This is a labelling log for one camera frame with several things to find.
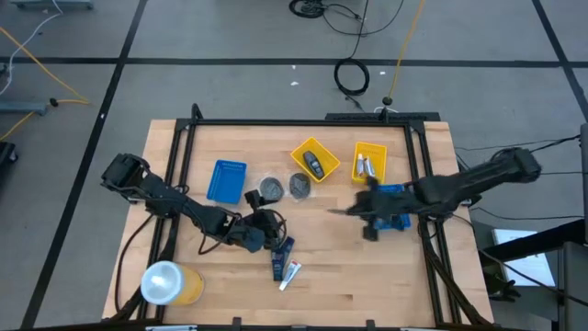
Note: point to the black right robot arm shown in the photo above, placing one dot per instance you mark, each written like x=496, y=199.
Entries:
x=478, y=177

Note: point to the black table beam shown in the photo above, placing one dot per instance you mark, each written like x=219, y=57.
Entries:
x=542, y=236

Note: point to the silver aluminium bar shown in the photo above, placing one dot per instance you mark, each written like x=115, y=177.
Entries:
x=170, y=328

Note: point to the grey table foot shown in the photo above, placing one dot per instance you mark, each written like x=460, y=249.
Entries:
x=23, y=108
x=50, y=3

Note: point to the black frame clamp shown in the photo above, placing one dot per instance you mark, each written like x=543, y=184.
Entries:
x=236, y=323
x=369, y=324

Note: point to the yellow plastic basket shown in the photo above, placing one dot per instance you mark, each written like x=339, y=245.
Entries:
x=326, y=156
x=379, y=158

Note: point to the blue plastic basket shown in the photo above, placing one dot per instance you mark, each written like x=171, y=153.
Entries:
x=399, y=224
x=227, y=181

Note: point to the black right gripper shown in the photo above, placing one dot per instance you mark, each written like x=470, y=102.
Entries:
x=390, y=202

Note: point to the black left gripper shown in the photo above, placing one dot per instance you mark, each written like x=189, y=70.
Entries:
x=271, y=225

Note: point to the black caster wheel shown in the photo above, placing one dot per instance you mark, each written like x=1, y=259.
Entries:
x=7, y=154

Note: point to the yellow disinfecting wipes canister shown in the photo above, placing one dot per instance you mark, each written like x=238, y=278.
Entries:
x=165, y=282

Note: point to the black aluminium table frame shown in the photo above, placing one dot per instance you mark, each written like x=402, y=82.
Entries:
x=298, y=122

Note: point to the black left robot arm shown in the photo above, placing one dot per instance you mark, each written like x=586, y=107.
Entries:
x=170, y=200

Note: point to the dark blue packet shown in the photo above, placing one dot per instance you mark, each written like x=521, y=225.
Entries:
x=280, y=266

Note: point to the white board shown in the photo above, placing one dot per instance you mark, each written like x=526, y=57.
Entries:
x=523, y=266

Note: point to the grey round pouch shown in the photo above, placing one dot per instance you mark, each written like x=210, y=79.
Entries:
x=300, y=186
x=271, y=189

